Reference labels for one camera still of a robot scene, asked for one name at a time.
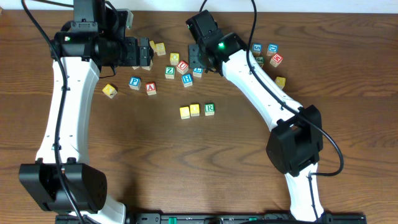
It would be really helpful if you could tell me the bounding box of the yellow K block far left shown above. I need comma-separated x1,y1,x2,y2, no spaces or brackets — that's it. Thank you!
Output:
102,84,118,99

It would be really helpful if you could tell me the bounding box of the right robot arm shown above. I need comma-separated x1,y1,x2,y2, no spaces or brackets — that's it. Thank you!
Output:
186,10,324,222

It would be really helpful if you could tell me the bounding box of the green J block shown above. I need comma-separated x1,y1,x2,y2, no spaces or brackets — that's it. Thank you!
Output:
255,56,265,67

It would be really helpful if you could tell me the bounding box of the blue L block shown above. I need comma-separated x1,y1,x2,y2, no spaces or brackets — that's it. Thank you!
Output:
193,68,203,78

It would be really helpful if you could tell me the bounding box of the red M block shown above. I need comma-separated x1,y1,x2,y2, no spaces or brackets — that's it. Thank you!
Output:
270,54,284,67

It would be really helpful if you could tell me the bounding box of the yellow C block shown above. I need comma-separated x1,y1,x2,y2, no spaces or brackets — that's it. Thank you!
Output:
180,106,190,119

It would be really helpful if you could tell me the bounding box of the red U block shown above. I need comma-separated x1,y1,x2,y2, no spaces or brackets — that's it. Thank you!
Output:
176,60,189,75

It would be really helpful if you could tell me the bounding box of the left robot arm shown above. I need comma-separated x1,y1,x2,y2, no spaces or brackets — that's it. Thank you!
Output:
19,0,154,223

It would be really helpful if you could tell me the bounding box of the blue 5 block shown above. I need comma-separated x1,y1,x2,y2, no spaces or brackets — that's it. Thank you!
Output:
251,43,262,56

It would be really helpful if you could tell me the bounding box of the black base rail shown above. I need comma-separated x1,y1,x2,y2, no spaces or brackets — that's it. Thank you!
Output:
55,212,368,224

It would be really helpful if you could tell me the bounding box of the blue H block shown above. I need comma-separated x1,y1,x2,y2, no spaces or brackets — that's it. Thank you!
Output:
182,73,193,88

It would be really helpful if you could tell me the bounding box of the red A block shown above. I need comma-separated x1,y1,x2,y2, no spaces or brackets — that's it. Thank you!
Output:
146,82,157,95

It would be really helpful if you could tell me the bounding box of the yellow block back left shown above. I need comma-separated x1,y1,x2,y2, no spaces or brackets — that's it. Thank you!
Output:
149,40,156,52

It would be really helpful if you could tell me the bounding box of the green R block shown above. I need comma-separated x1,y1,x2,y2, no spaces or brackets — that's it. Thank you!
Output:
205,103,215,116

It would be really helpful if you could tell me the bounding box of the yellow k block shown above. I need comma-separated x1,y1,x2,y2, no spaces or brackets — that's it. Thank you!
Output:
102,84,118,99
275,77,286,90

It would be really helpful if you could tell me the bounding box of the blue D block right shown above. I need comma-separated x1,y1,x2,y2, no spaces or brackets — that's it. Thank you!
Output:
266,44,279,57

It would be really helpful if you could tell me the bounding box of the yellow o block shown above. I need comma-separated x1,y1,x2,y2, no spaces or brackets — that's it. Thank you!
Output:
190,104,200,116
170,52,180,65

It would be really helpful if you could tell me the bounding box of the blue P block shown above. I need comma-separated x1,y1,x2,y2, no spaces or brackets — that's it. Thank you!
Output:
129,77,142,90

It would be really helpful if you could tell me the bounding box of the yellow block back right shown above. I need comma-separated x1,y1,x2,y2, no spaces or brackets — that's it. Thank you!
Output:
155,42,166,56

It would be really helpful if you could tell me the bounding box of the yellow K block right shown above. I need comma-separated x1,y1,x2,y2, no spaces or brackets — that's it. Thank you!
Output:
275,77,286,90

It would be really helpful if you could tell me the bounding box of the green Z block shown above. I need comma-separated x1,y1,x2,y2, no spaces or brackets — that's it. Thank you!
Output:
165,66,175,79

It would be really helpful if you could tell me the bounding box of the yellow O block front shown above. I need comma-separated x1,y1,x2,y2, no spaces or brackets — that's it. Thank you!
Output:
190,104,200,116

